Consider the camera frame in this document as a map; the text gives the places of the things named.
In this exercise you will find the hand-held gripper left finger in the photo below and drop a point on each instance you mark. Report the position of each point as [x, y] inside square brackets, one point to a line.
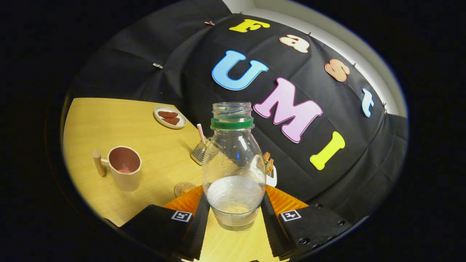
[198, 233]

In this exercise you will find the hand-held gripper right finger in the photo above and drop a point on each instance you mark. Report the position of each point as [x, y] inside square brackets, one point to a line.
[271, 233]

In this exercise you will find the round cork coaster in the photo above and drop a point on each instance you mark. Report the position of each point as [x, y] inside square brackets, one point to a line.
[184, 188]

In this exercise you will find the clear plastic juice bottle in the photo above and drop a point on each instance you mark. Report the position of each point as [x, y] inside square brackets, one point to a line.
[233, 200]

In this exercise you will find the white toaster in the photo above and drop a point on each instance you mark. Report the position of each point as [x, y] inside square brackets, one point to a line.
[273, 178]

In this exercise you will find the red striped straw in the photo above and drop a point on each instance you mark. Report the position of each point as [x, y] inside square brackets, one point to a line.
[201, 134]

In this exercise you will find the brown cookie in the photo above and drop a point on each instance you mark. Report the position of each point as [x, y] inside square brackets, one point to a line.
[167, 114]
[172, 121]

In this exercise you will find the white round plate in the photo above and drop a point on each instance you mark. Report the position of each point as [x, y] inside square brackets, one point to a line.
[160, 122]

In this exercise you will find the wooden table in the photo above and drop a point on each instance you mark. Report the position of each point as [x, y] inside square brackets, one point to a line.
[109, 123]

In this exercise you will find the black backdrop cloth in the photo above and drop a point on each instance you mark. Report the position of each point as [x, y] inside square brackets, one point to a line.
[164, 43]

